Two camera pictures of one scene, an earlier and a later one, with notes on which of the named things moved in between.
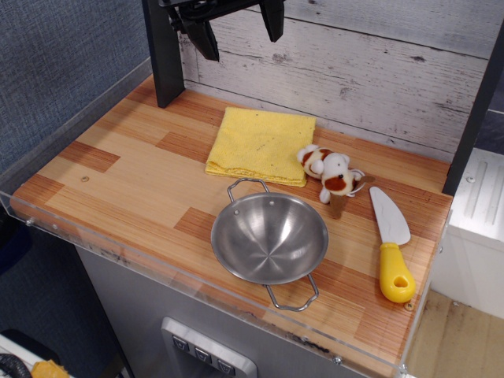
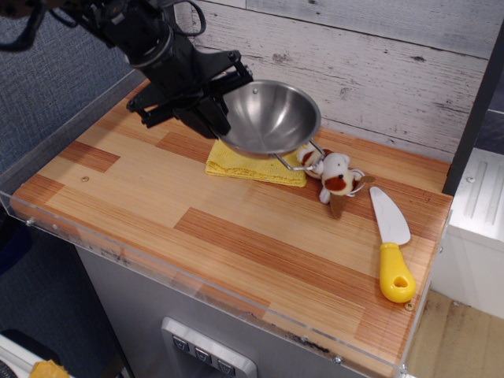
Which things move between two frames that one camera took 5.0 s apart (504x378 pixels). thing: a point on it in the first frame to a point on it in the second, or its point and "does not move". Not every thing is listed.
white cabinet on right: [470, 268] does not move
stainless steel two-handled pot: [271, 239] to [268, 117]
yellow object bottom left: [49, 368] does not move
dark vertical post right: [471, 131] does not move
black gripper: [190, 11] to [180, 84]
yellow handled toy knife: [396, 281] does not move
